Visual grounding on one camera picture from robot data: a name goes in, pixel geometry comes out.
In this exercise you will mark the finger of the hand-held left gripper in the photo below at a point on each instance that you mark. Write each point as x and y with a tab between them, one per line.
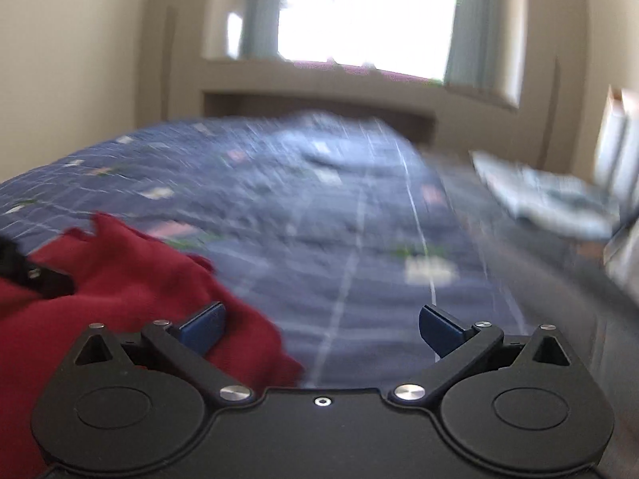
47	279

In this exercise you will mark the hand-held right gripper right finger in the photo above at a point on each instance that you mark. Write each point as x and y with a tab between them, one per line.
439	332

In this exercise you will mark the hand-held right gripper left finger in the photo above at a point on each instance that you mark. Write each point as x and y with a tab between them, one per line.
203	330

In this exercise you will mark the dark red long-sleeve shirt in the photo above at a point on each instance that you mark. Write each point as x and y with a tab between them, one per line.
125	269

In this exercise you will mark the light blue folded clothes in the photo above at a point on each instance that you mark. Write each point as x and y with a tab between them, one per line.
544	194

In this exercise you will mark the grey blanket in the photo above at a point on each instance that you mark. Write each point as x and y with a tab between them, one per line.
549	284

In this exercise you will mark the blue patchwork quilt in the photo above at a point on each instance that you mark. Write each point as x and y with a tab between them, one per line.
309	209

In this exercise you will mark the white and dark cloth pile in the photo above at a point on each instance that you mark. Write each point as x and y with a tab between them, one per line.
624	254

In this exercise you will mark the beige headboard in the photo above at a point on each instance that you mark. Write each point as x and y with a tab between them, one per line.
319	102

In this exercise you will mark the pale blue curtain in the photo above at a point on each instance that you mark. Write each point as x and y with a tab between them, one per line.
472	25
262	5

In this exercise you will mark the bright window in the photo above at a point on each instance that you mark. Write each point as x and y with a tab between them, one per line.
369	10

